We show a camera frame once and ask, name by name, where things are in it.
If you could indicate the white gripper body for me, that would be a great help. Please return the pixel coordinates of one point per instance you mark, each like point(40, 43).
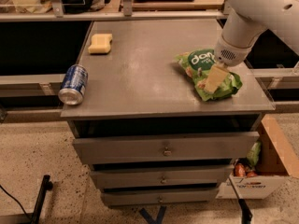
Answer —
point(231, 55)

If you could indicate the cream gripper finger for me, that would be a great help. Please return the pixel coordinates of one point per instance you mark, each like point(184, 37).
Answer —
point(217, 74)

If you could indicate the green rice chip bag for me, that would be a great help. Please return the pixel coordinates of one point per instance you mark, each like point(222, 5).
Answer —
point(197, 65)

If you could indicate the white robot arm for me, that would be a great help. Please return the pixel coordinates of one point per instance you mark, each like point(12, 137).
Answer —
point(247, 20)

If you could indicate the green snack bag in box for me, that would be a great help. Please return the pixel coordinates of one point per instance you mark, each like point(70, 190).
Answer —
point(253, 155)

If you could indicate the blue pepsi can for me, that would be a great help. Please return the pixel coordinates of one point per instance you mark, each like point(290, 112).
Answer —
point(74, 85)

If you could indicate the top grey drawer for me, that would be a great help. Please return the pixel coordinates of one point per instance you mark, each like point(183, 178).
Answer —
point(179, 147)

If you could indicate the grey drawer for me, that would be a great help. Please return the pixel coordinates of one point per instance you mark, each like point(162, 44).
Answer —
point(179, 147)
point(160, 177)
point(159, 196)

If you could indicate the grey drawer cabinet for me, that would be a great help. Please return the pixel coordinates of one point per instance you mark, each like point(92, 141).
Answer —
point(138, 89)

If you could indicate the orange snack packets in box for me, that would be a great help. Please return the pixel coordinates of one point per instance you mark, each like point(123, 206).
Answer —
point(241, 171)

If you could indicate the cardboard box with snacks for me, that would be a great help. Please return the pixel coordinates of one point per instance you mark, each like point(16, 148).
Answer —
point(277, 162)

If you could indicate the yellow sponge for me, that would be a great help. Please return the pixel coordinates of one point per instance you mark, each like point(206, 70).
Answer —
point(100, 44)

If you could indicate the black stand leg right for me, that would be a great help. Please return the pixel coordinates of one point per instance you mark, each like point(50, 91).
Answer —
point(246, 215)

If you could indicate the black stand leg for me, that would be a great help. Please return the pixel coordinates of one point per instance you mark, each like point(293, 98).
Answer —
point(246, 215)
point(46, 185)

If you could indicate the bottom grey drawer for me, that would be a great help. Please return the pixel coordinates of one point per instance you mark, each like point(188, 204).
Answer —
point(159, 196)

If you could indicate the middle grey drawer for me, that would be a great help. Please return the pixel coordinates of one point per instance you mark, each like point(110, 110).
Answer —
point(160, 177)

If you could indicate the black stand leg left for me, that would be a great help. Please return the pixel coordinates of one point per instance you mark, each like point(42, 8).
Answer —
point(46, 185)

